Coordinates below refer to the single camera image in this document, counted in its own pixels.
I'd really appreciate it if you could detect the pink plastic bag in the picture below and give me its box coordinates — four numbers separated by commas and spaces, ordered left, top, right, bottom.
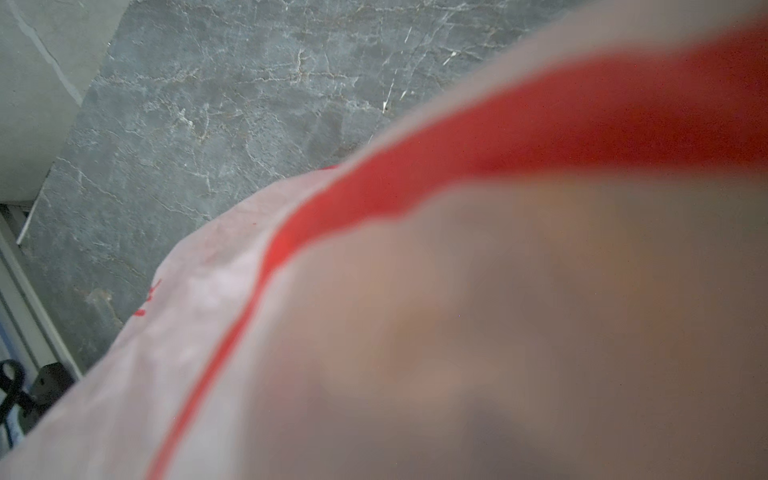
1, 1, 767, 479

